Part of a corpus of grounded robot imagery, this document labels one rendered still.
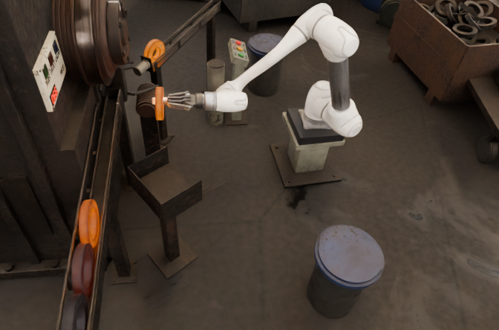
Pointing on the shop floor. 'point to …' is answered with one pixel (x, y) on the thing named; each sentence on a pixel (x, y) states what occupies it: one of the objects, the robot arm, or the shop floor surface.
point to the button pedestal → (236, 78)
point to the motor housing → (148, 119)
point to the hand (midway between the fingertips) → (160, 100)
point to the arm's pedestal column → (304, 166)
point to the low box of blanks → (446, 40)
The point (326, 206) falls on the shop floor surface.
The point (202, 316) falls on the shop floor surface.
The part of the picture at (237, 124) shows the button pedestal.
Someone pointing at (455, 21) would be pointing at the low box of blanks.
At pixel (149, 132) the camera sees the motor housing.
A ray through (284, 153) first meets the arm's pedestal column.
